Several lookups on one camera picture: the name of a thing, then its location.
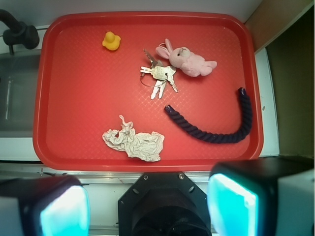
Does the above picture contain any silver key bunch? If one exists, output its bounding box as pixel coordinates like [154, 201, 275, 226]
[140, 49, 179, 100]

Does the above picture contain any grey toy faucet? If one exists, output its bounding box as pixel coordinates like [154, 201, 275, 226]
[0, 9, 40, 55]

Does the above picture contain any yellow rubber duck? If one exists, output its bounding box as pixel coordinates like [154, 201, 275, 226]
[102, 31, 121, 51]

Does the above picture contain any pink plush bunny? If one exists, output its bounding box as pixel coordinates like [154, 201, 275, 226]
[156, 39, 218, 77]

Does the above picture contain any dark blue rope piece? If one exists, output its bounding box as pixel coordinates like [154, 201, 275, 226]
[164, 87, 253, 144]

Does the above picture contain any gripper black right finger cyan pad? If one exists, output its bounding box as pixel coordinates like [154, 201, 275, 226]
[207, 157, 315, 236]

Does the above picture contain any brown cardboard panel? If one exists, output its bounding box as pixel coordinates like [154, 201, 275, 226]
[245, 0, 315, 54]

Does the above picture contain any crumpled white cloth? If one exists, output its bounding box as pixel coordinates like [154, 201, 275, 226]
[102, 115, 165, 162]

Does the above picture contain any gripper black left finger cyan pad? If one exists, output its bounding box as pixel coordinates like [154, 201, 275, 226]
[0, 176, 91, 236]

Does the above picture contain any grey toy sink basin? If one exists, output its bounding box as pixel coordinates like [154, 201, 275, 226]
[0, 50, 41, 138]

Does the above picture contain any red plastic tray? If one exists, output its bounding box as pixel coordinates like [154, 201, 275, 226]
[33, 12, 263, 172]

